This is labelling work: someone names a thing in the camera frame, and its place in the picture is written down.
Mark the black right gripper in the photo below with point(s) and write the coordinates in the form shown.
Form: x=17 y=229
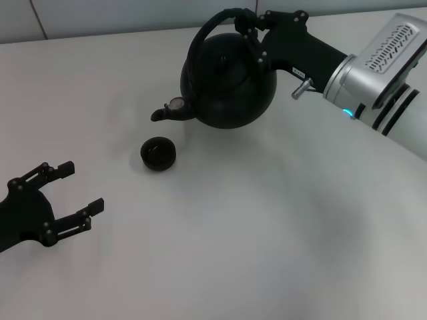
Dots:
x=290 y=46

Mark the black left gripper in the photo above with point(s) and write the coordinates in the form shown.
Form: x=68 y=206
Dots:
x=23 y=216

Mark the dark brown teacup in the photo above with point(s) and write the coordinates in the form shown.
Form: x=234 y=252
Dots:
x=158 y=156

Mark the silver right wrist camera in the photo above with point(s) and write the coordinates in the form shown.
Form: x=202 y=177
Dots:
x=390 y=56

